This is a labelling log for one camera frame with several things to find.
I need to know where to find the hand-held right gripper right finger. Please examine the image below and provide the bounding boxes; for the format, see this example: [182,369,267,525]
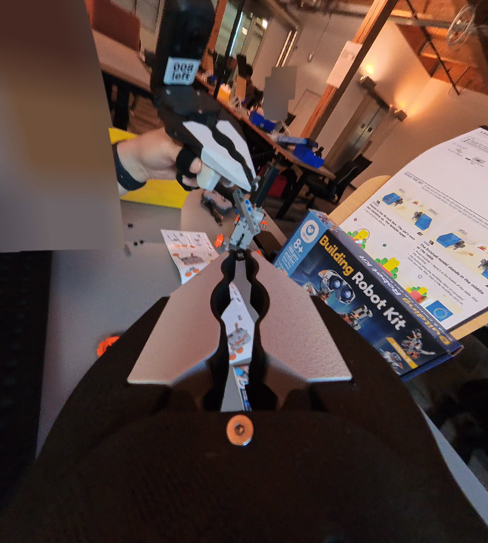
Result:
[244,250,353,412]

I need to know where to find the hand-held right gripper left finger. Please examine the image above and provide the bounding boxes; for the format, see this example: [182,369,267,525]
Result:
[127,251,236,412]

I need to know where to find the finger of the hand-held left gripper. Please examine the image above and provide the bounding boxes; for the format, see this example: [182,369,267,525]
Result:
[217,120,256,184]
[182,121,252,192]

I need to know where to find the grey orange brick robot model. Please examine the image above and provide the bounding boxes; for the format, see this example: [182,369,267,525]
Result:
[214,189,268,257]

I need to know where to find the long wooden-top desk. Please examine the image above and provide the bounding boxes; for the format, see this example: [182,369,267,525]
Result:
[197,72,338,219]

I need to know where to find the beige office desk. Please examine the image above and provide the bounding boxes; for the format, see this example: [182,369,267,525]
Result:
[91,30,160,128]

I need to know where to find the grey desk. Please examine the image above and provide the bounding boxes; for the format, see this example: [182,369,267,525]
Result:
[36,199,488,543]

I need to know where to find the white printed task sheet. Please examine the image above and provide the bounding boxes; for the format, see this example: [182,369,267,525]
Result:
[338,126,488,331]

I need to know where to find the person's left hand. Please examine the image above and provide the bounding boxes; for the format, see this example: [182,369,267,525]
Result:
[136,127,204,189]

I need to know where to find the black upright device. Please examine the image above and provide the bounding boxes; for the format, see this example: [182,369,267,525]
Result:
[252,163,279,208]

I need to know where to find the grey remote controller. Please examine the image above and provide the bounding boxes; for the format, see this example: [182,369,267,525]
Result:
[201,191,234,215]

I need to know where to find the red bag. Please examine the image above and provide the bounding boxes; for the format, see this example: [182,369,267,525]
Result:
[268,172,289,198]

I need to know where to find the flat blue box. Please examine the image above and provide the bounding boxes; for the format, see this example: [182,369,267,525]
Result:
[271,135,318,147]

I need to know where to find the orange gear wheel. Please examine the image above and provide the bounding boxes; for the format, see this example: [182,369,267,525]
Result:
[96,335,121,357]

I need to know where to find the yellow plastic bin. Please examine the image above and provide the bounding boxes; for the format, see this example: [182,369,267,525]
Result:
[108,127,191,208]

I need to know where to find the blue robot kit box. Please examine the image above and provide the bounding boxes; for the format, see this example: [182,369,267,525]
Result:
[273,210,465,378]

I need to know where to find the blue kit manual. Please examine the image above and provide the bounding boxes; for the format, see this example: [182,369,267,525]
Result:
[233,365,253,410]

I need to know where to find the black pole stand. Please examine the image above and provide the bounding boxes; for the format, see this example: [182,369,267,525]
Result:
[212,0,244,98]

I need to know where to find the white open instruction booklet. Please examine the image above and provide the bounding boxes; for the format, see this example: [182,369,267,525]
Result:
[160,229,257,365]

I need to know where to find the black wristband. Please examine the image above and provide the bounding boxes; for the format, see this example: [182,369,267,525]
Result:
[112,142,146,192]

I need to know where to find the black office chair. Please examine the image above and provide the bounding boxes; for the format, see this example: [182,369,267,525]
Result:
[307,154,372,208]

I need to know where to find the grey elevator door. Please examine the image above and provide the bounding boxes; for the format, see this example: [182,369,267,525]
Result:
[324,91,391,170]

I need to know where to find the white paper notice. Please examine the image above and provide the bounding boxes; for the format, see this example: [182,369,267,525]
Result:
[326,40,364,89]

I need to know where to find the wooden pillar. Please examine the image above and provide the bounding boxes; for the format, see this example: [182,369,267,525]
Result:
[301,0,399,141]

